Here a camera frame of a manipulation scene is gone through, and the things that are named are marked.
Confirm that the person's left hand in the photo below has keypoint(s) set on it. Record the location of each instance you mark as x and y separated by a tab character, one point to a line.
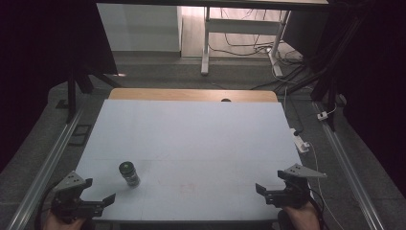
59	224

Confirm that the white cabinet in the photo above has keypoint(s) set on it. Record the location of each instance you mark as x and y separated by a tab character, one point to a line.
139	27

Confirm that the white table cover sheet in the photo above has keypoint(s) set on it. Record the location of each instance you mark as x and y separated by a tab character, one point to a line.
191	147

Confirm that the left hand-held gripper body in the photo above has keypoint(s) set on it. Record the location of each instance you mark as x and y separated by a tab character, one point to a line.
68	199

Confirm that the black stand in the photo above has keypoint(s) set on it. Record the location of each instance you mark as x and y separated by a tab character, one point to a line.
328	73
75	89

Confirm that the dark curtain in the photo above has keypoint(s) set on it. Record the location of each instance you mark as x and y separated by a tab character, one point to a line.
379	80
44	48

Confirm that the small white adapter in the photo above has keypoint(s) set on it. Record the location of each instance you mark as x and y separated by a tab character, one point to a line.
322	115

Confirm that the white power strip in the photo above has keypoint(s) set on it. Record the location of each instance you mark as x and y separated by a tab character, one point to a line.
299	141

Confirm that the aluminium floor rail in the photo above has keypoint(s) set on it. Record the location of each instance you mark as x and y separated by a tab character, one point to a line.
44	172
346	166

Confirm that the person's right hand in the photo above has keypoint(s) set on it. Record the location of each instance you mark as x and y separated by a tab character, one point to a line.
301	218

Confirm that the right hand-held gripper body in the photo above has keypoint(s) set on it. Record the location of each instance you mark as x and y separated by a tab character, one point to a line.
292	191

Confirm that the black floor plate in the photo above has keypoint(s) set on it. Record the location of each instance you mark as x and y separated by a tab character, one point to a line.
80	134

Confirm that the white desk frame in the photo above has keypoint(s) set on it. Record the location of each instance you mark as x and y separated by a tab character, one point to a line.
242	27

